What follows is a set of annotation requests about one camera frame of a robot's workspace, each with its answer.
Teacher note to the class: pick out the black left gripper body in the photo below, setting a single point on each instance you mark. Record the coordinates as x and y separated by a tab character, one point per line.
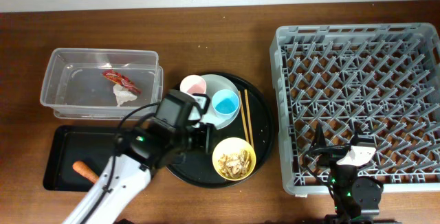
198	138

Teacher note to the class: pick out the yellow bowl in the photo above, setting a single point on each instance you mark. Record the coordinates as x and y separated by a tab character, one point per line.
233	145

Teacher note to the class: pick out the pile of peanut shells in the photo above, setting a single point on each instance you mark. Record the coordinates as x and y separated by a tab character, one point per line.
235	165

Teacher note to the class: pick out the blue cup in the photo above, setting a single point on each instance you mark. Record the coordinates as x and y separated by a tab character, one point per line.
225	103

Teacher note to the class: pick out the pink cup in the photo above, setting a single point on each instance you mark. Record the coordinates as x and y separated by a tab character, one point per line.
193	84

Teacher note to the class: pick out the red snack wrapper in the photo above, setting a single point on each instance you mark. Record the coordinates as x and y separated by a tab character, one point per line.
121	80

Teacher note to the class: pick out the orange carrot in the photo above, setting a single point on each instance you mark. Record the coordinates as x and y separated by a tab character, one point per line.
85	171

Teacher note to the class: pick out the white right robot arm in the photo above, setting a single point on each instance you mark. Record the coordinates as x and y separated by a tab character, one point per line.
356	198

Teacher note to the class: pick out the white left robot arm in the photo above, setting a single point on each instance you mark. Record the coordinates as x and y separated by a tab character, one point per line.
139	153

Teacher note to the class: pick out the grey dishwasher rack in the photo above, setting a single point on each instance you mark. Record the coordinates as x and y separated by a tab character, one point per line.
382	79

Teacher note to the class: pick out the right wooden chopstick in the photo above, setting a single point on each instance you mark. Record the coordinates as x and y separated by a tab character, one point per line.
249	121

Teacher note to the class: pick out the wooden chopstick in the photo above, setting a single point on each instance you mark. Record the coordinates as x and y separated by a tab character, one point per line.
249	121
245	127

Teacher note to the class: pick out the left wooden chopstick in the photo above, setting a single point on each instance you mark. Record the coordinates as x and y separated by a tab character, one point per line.
245	127

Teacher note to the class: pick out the round black tray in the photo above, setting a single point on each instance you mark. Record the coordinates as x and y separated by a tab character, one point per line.
197	168

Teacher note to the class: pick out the grey plate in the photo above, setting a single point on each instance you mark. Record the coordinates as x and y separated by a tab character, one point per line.
216	83

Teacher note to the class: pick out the crumpled white tissue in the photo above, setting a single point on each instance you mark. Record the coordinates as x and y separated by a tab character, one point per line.
123	95

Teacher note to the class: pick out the black rectangular tray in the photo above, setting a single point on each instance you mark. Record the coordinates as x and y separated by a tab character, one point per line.
92	145

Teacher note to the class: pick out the clear plastic bin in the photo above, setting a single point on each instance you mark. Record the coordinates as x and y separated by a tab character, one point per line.
75	88

